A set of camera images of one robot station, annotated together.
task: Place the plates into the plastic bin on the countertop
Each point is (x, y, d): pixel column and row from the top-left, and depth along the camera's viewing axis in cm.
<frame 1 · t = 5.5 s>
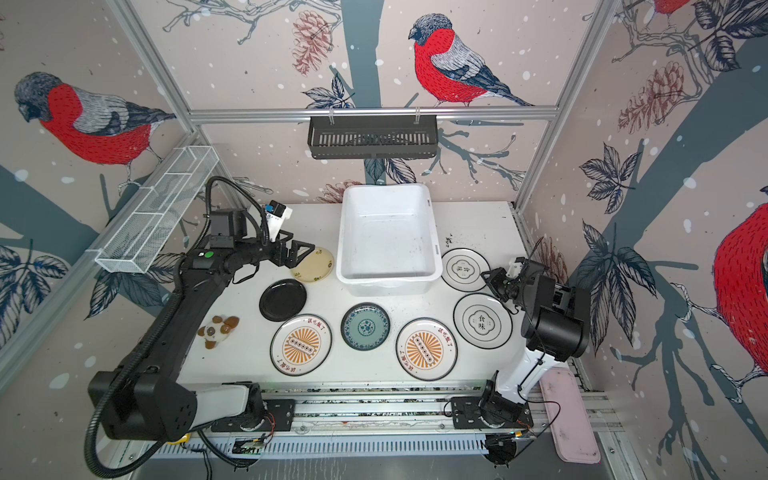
left hand: (297, 239, 76), fingers open
right hand: (485, 277, 97), fingers open
white plastic bin: (387, 241, 113), on the table
yellow round plate: (316, 271, 103), on the table
black round plate: (282, 300, 95), on the table
left orange sunburst plate: (300, 344, 87), on the table
teal floral plate: (365, 326, 91), on the table
right orange sunburst plate: (426, 349, 85), on the table
far white green-rimmed plate: (462, 269, 103), on the table
near white green-rimmed plate: (483, 321, 92), on the table
small plush toy: (233, 325, 90), on the table

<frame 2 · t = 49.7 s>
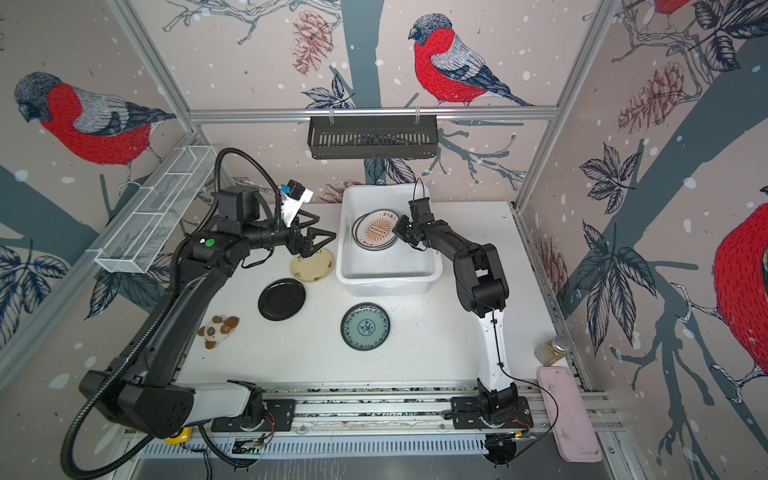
left hand: (321, 225, 67), fingers open
right hand: (392, 231, 104), fingers closed
left orange sunburst plate: (373, 229, 112), point 3 cm above the table
right orange sunburst plate: (373, 230, 111), point 3 cm above the table
glass jar with lid: (551, 352, 78), point 8 cm above the table
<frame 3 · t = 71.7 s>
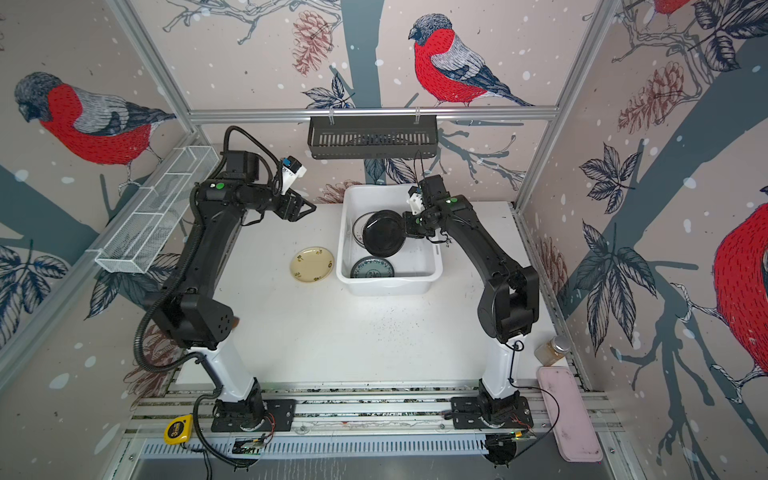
left hand: (301, 198, 79), fingers open
right hand: (398, 232, 88), fingers closed
black round plate: (379, 234, 92), point 18 cm above the table
teal floral plate: (373, 267, 104), on the table
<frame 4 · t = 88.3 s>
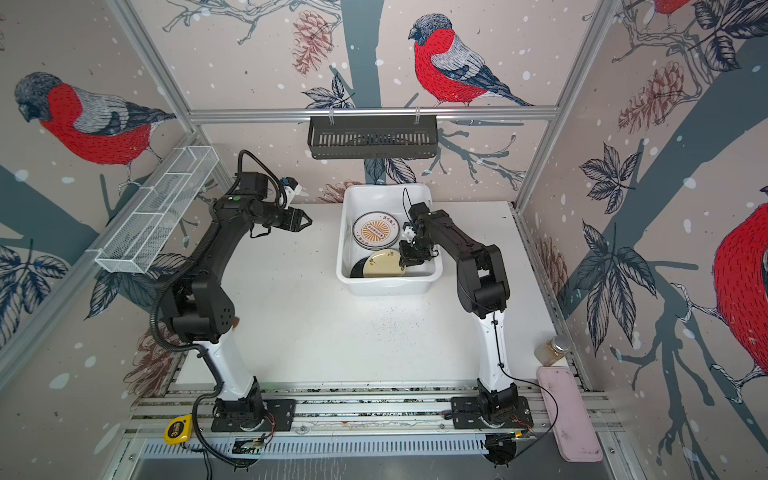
left hand: (299, 216, 88), fingers open
right hand: (402, 264, 99), fingers open
yellow round plate: (384, 263, 103), point 3 cm above the table
black round plate: (357, 270, 101), point 2 cm above the table
